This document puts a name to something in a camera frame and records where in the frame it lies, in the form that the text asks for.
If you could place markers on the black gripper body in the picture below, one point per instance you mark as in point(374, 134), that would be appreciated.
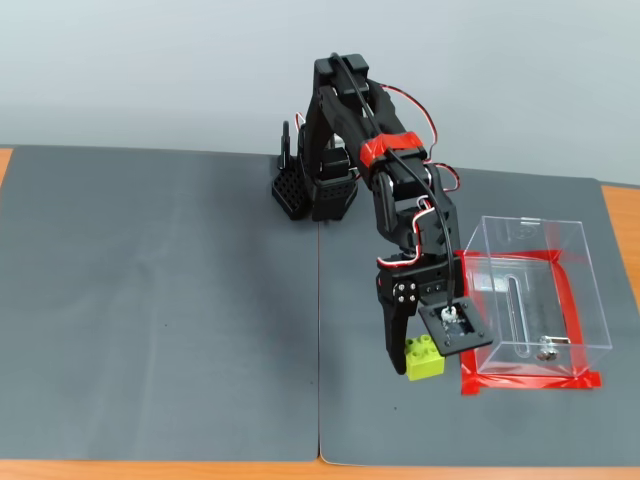
point(419, 284)

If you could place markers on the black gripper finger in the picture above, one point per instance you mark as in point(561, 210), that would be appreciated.
point(395, 325)

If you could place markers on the green lego block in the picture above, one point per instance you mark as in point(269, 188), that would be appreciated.
point(424, 361)

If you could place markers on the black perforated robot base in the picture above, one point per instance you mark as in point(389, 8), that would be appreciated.
point(290, 192)

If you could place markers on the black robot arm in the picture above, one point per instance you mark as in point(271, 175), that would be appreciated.
point(340, 125)

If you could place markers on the red tape band on arm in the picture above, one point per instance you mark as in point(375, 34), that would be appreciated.
point(390, 145)

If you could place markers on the transparent plastic box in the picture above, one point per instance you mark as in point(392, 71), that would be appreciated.
point(540, 300)

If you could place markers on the gray table mat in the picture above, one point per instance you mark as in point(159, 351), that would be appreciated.
point(150, 300)
point(400, 425)

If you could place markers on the metal latch hardware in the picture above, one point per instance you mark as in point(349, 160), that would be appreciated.
point(549, 349)

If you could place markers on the red tape square outline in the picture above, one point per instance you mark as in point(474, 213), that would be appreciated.
point(530, 384)

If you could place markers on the black table clamp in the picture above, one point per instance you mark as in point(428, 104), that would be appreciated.
point(285, 142)

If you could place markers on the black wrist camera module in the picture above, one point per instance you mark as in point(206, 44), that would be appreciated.
point(465, 332)

